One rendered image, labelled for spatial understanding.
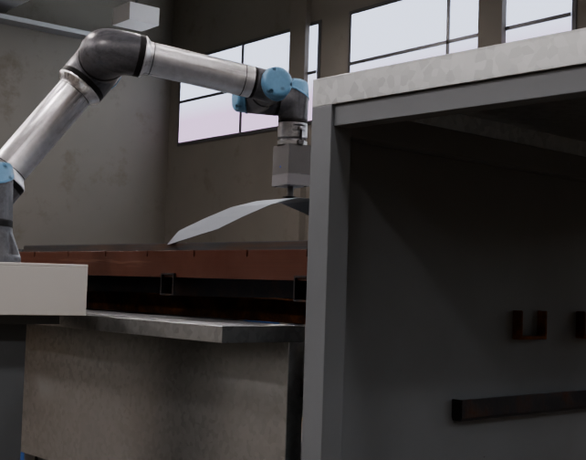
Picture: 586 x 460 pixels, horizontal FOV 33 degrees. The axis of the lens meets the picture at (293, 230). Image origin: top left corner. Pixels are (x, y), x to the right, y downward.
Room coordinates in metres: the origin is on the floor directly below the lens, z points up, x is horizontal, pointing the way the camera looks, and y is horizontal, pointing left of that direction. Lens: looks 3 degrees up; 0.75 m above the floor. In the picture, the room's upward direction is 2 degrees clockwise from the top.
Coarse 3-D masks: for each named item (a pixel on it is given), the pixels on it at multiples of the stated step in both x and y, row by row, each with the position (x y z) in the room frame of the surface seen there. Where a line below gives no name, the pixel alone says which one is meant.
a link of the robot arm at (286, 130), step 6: (282, 126) 2.48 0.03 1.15; (288, 126) 2.47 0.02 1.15; (294, 126) 2.47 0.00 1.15; (300, 126) 2.47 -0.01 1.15; (306, 126) 2.49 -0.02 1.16; (282, 132) 2.48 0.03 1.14; (288, 132) 2.47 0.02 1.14; (294, 132) 2.47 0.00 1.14; (306, 132) 2.49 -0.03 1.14; (282, 138) 2.49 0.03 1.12; (288, 138) 2.48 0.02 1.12; (294, 138) 2.48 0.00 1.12; (306, 138) 2.50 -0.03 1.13
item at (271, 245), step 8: (24, 248) 2.85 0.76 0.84; (32, 248) 2.81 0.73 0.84; (40, 248) 2.78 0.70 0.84; (48, 248) 2.74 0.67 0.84; (56, 248) 2.71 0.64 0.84; (64, 248) 2.68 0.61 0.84; (72, 248) 2.65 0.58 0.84; (80, 248) 2.62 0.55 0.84; (88, 248) 2.59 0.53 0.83; (96, 248) 2.56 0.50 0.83; (104, 248) 2.53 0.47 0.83; (112, 248) 2.50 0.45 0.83; (120, 248) 2.47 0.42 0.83; (128, 248) 2.45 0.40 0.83; (136, 248) 2.42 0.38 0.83; (144, 248) 2.40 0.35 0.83; (152, 248) 2.37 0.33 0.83; (160, 248) 2.35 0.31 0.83; (168, 248) 2.32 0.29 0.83; (176, 248) 2.30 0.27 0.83; (184, 248) 2.28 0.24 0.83; (192, 248) 2.26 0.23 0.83; (200, 248) 2.23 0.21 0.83; (208, 248) 2.21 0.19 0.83; (216, 248) 2.19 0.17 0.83; (224, 248) 2.17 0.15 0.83; (232, 248) 2.15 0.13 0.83; (240, 248) 2.13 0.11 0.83; (248, 248) 2.11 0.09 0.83; (256, 248) 2.09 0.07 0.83; (264, 248) 2.07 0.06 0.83; (272, 248) 2.05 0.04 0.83; (280, 248) 2.03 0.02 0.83; (288, 248) 2.01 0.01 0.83; (296, 248) 2.00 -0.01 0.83; (304, 248) 1.98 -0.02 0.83
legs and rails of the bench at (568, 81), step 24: (552, 72) 1.13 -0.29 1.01; (576, 72) 1.11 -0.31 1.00; (408, 96) 1.29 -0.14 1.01; (432, 96) 1.26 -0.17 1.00; (456, 96) 1.23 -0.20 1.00; (480, 96) 1.20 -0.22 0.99; (504, 96) 1.18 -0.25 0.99; (528, 96) 1.15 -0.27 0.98; (552, 96) 1.13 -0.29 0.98; (576, 96) 1.13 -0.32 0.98; (336, 120) 1.39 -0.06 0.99; (360, 120) 1.35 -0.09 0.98; (384, 120) 1.34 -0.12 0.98
